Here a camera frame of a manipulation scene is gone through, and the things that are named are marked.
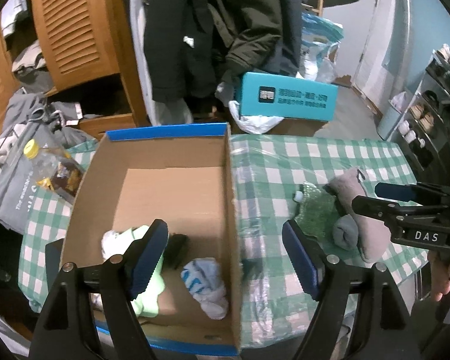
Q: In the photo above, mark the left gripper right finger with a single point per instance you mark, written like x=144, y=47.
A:
x=325, y=279

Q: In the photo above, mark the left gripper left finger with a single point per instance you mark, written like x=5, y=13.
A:
x=122, y=278

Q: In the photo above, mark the dark hanging coat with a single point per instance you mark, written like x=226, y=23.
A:
x=192, y=46

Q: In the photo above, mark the shoe rack with shoes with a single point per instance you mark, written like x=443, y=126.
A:
x=423, y=129

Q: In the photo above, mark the blue cardboard storage box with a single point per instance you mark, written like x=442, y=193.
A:
x=176, y=180

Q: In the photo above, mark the teal printed shoe box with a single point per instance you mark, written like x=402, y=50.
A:
x=262, y=94

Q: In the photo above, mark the white plastic bag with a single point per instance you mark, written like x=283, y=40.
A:
x=255, y=124

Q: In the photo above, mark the grey fleece slipper sock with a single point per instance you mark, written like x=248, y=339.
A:
x=373, y=236

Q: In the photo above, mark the small white plastic piece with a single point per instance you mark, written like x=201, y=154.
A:
x=298, y=196

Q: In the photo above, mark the person's right hand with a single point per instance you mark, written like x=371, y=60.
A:
x=440, y=273

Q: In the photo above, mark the wooden louvered cabinet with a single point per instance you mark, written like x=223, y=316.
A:
x=86, y=45

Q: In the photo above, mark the yellow cap plastic bottle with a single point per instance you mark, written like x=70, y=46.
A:
x=54, y=169

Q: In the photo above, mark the black sock in box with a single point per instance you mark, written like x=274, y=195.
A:
x=175, y=251

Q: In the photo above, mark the clear plastic bag pile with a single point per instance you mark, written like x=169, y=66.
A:
x=320, y=41

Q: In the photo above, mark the blue white striped sock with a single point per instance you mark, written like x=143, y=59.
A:
x=203, y=280

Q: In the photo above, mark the grey clothes pile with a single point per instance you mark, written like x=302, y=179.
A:
x=31, y=116

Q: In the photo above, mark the light blue trash bin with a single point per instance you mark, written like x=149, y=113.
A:
x=395, y=108

